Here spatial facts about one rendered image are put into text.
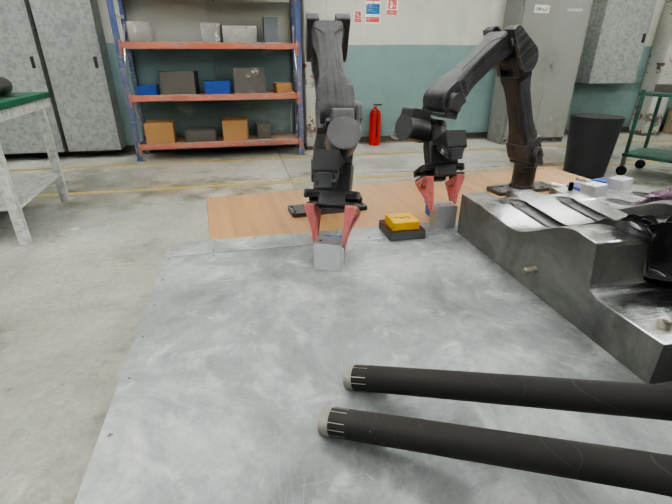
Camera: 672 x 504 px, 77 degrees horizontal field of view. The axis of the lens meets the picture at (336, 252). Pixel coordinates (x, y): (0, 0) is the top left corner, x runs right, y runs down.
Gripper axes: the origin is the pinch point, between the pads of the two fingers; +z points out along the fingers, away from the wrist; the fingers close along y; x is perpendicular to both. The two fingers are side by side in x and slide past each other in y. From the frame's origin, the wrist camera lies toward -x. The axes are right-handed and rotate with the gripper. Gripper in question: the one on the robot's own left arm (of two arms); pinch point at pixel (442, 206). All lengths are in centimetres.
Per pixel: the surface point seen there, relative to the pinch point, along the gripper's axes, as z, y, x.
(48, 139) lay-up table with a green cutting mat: -121, -210, 280
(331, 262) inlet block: 11.7, -29.1, -15.1
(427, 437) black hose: 30, -27, -53
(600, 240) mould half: 12.7, 4.1, -40.4
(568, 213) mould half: 5.9, 17.1, -18.7
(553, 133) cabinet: -176, 387, 455
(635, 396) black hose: 27, -10, -58
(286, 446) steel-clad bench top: 32, -40, -47
